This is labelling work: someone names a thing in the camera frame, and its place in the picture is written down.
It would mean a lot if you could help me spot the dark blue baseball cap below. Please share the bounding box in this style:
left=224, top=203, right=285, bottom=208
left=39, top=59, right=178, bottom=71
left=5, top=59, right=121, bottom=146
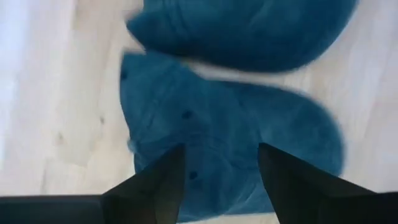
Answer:
left=119, top=50, right=345, bottom=223
left=125, top=0, right=361, bottom=74

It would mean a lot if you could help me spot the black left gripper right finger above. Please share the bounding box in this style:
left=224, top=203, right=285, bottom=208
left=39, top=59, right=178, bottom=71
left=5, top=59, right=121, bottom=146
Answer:
left=257, top=142, right=398, bottom=224

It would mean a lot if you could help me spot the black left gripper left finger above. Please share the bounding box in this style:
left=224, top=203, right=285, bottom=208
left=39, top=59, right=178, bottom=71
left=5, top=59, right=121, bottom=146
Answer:
left=99, top=142, right=187, bottom=224

